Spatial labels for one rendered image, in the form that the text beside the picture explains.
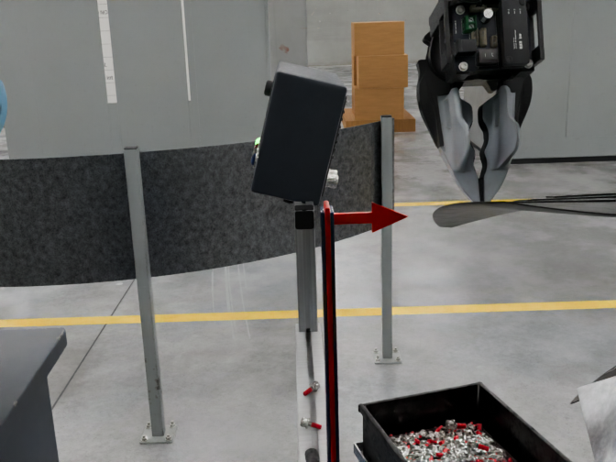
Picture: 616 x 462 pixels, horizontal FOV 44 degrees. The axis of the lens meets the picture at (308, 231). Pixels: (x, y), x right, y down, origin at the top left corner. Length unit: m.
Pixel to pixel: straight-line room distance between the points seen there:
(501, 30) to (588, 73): 6.43
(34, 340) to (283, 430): 1.79
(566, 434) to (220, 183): 1.38
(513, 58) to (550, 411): 2.28
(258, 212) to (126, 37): 4.44
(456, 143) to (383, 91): 8.16
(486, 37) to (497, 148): 0.09
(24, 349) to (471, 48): 0.56
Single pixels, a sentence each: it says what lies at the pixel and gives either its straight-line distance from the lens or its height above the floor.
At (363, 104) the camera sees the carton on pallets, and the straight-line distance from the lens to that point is 8.76.
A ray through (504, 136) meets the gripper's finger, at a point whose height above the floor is 1.24.
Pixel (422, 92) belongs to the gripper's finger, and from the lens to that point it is 0.62.
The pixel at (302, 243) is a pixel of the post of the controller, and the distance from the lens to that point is 1.13.
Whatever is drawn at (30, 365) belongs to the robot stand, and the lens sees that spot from 0.83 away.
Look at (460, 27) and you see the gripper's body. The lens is 0.59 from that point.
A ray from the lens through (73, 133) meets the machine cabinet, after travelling 6.97.
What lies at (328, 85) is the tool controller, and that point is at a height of 1.23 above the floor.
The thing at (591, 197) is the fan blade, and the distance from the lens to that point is 0.63.
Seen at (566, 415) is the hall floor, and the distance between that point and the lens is 2.77.
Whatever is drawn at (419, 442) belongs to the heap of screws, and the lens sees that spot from 0.94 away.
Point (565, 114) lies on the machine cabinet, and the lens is 6.99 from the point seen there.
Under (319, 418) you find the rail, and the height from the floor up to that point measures 0.86.
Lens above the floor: 1.33
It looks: 16 degrees down
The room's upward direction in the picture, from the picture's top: 2 degrees counter-clockwise
